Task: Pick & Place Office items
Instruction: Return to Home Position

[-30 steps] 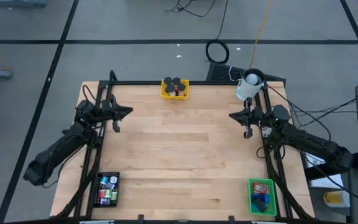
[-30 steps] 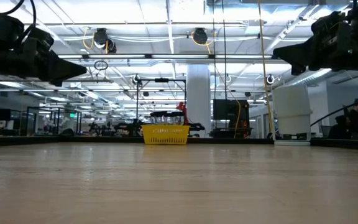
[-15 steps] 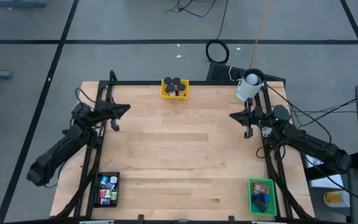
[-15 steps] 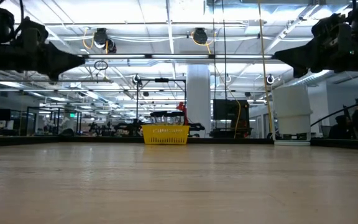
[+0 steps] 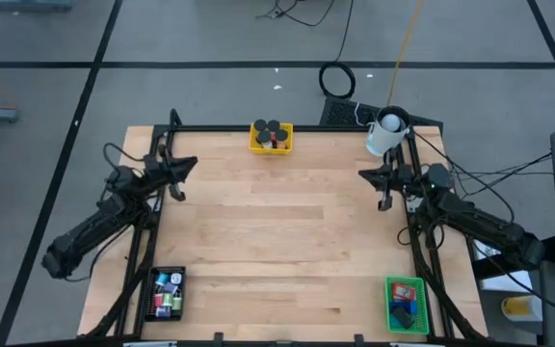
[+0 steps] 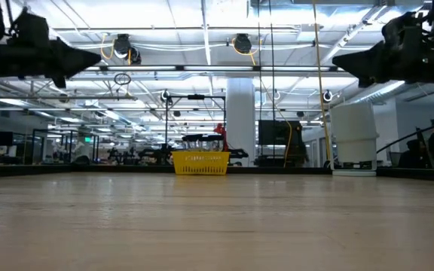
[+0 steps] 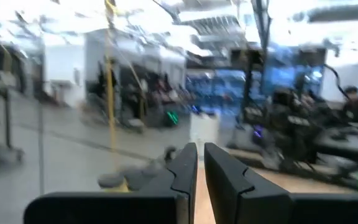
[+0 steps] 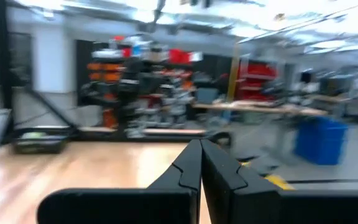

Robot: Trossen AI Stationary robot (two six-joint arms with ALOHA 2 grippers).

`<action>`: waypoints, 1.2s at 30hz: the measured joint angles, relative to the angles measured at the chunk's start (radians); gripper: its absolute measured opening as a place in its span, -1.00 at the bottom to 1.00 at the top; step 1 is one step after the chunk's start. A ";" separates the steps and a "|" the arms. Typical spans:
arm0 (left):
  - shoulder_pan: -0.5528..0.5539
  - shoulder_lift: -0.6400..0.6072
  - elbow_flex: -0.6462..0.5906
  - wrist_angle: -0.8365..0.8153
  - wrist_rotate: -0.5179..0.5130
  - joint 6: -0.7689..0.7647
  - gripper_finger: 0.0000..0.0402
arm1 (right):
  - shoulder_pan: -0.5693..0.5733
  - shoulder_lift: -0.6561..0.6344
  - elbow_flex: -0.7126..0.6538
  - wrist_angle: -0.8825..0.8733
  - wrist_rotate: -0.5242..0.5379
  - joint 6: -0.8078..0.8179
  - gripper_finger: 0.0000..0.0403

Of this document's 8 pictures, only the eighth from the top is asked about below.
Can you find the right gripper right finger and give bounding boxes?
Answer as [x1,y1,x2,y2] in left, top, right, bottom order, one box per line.
[200,139,282,224]

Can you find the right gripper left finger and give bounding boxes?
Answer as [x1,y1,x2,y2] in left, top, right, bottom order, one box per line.
[147,139,203,224]

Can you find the green USB wall charger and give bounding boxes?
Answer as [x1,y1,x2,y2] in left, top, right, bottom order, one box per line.
[22,131,47,140]

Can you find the blue storage bin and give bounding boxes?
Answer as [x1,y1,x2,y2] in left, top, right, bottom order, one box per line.
[293,116,349,166]

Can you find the black plastic basket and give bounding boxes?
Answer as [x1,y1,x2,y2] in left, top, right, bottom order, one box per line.
[12,126,71,155]

